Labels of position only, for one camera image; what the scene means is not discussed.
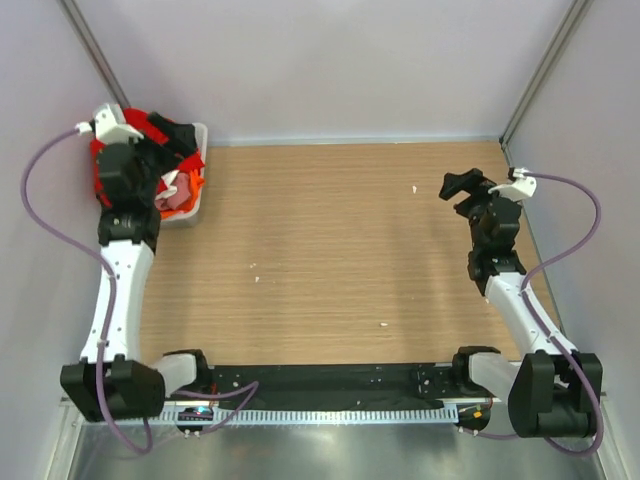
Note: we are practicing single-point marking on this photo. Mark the red t-shirt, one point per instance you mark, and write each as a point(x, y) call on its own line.
point(138, 119)

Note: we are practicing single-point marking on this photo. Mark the orange t-shirt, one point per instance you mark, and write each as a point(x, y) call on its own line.
point(197, 182)

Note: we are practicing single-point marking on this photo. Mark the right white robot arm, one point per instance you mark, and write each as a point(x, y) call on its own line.
point(555, 390)

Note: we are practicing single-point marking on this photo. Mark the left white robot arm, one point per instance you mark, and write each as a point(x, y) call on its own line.
point(109, 380)

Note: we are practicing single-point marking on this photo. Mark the white laundry basket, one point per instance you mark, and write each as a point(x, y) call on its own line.
point(196, 162)

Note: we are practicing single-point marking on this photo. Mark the pink t-shirt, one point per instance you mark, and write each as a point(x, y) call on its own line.
point(177, 191)

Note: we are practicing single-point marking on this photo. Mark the white slotted cable duct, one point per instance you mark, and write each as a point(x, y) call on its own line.
point(199, 416)

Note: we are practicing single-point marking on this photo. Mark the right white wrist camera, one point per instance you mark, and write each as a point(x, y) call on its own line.
point(521, 186)

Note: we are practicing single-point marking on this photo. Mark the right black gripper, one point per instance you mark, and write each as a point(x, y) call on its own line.
point(473, 181)

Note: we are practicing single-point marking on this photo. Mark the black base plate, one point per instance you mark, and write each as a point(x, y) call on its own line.
point(333, 388)

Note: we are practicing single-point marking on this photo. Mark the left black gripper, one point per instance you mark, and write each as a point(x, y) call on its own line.
point(183, 137)

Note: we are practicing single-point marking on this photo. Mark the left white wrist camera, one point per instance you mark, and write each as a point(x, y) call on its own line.
point(108, 125)

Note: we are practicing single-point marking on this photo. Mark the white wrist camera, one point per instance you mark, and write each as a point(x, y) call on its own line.
point(108, 125)
point(521, 186)

